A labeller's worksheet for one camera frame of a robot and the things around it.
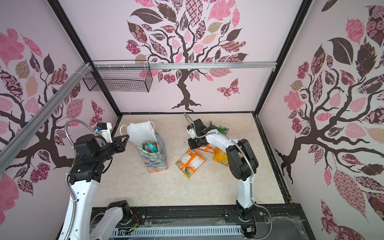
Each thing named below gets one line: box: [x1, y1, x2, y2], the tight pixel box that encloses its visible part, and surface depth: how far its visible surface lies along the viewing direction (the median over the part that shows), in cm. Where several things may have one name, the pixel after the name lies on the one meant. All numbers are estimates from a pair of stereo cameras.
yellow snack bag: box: [213, 147, 229, 167], surface depth 92 cm
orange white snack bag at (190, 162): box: [175, 148, 206, 179], surface depth 91 cm
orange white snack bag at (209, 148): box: [197, 143, 217, 154], surface depth 98 cm
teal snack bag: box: [147, 142, 159, 153], surface depth 81 cm
